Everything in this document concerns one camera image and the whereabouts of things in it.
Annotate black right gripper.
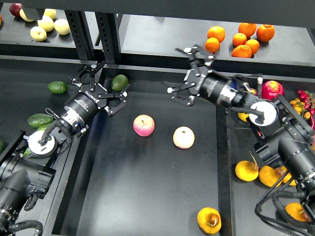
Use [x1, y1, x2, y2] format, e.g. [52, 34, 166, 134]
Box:
[163, 44, 234, 107]

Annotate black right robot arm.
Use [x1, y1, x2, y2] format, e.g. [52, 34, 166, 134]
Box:
[167, 45, 315, 236]

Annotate yellow pear behind arm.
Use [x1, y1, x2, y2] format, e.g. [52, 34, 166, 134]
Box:
[280, 166, 296, 186]

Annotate pale yellow apple back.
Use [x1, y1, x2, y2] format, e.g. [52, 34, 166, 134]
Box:
[44, 8, 57, 20]

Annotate dark green avocado upper cluster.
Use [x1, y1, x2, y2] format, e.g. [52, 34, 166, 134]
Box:
[27, 114, 54, 128]

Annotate pale yellow pink apple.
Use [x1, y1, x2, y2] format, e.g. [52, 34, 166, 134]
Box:
[173, 126, 195, 149]

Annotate orange top centre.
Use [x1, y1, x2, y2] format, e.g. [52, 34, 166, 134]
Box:
[238, 23, 257, 38]

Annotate black perforated shelf post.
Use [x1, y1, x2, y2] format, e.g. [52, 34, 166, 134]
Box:
[95, 12, 121, 64]
[64, 10, 95, 60]

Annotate red and orange cherry tomatoes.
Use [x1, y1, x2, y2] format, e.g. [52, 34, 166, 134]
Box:
[289, 90, 315, 130]

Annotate yellow pear with long stem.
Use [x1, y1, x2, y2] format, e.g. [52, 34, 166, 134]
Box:
[235, 151, 259, 182]

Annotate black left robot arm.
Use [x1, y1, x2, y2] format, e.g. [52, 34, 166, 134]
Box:
[0, 62, 130, 236]

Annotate black tray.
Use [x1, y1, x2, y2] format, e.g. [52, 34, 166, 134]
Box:
[216, 73, 315, 236]
[42, 63, 233, 236]
[0, 56, 99, 236]

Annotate green avocado middle cluster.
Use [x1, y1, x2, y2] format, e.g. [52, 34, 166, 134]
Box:
[37, 123, 50, 131]

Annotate dark red apple right tray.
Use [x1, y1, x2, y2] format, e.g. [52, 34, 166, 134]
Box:
[250, 88, 257, 96]

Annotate pale yellow apple half hidden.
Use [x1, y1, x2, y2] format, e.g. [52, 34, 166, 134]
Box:
[19, 9, 34, 22]

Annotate green avocado left tray top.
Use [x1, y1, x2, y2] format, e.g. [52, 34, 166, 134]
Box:
[47, 81, 68, 94]

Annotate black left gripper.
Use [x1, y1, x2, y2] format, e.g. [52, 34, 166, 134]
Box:
[64, 61, 130, 122]

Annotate yellow pear upper right tray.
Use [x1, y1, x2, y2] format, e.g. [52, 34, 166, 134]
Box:
[237, 113, 249, 122]

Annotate pale yellow apple centre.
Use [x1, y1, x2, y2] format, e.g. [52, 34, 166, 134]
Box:
[37, 15, 54, 32]

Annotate black centre tray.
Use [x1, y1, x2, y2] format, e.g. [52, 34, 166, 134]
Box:
[42, 63, 233, 236]

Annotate green avocado lower cluster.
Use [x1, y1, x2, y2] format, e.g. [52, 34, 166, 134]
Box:
[23, 148, 33, 159]

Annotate yellow pear tray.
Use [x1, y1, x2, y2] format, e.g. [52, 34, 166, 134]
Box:
[237, 113, 249, 122]
[258, 166, 284, 187]

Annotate orange top left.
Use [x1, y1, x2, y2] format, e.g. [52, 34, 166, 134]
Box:
[207, 26, 225, 43]

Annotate pale yellow apple right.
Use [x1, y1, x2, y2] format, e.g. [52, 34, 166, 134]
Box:
[54, 18, 70, 35]

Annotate dark red apple on shelf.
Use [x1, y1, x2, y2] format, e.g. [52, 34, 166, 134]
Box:
[9, 3, 22, 18]

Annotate small orange right centre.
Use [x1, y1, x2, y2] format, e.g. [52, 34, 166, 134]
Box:
[245, 39, 260, 55]

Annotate dark avocado at left edge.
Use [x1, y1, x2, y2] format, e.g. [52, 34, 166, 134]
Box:
[0, 140, 6, 153]

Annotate black perforated shelf post left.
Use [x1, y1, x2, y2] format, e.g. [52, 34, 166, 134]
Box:
[64, 10, 95, 60]

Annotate orange top right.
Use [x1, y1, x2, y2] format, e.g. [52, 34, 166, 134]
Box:
[256, 24, 275, 42]

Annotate black perforated shelf post right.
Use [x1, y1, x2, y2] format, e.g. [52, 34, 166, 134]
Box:
[95, 12, 121, 64]

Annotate black right tray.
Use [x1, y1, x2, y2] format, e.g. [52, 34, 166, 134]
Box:
[216, 73, 315, 236]

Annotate bright red apple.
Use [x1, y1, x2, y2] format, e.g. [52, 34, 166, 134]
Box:
[261, 81, 284, 100]

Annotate yellow pear middle right tray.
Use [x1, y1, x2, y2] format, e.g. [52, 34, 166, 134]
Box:
[258, 166, 284, 187]

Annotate black left tray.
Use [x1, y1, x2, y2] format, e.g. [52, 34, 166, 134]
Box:
[0, 56, 99, 236]

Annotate small orange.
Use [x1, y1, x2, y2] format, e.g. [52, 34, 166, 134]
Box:
[245, 39, 260, 55]
[232, 32, 247, 47]

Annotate orange lower left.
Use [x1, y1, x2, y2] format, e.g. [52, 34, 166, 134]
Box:
[205, 37, 220, 54]

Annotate pale yellow apple front left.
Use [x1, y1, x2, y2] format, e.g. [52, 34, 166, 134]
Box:
[30, 26, 47, 42]

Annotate orange bottom front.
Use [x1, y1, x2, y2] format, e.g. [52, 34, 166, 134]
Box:
[231, 45, 252, 58]

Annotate green avocado at tray corner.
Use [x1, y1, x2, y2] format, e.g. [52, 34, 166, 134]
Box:
[111, 74, 128, 91]

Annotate pink red apple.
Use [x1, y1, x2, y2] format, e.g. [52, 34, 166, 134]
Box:
[133, 114, 155, 137]

